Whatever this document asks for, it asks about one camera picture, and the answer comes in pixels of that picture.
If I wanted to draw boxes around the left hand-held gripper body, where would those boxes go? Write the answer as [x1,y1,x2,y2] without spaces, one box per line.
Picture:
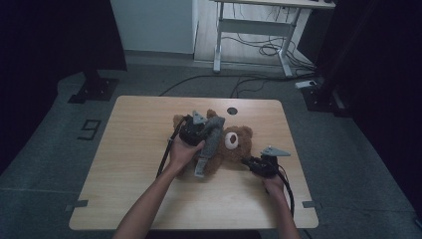
[178,110,214,147]

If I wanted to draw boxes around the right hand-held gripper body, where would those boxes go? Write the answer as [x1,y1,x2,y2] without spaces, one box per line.
[250,144,292,178]

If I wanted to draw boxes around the brown teddy bear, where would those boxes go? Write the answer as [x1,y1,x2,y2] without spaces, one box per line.
[172,109,254,177]

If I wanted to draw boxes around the grey knit doll garment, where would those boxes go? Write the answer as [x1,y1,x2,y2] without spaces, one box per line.
[193,116,226,178]

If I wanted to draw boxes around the person's right hand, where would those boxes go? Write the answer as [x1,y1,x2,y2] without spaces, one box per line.
[263,175,286,200]

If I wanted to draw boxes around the person's left hand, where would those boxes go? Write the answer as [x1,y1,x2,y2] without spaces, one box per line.
[168,134,206,175]

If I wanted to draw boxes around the black stand base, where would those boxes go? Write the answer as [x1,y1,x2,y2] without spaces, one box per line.
[301,83,350,119]
[67,68,120,105]

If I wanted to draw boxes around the white power strip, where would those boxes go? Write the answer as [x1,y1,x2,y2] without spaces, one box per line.
[295,80,318,90]

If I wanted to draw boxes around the dark curtain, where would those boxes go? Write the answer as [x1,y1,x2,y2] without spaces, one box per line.
[315,0,422,213]
[0,0,128,173]

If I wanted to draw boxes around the long black floor cable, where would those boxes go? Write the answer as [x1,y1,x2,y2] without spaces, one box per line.
[158,74,300,98]

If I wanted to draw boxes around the tangle of black cables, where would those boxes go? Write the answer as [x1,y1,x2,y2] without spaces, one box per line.
[221,33,317,73]

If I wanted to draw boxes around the white metal desk frame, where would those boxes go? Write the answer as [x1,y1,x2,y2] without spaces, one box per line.
[212,0,336,78]

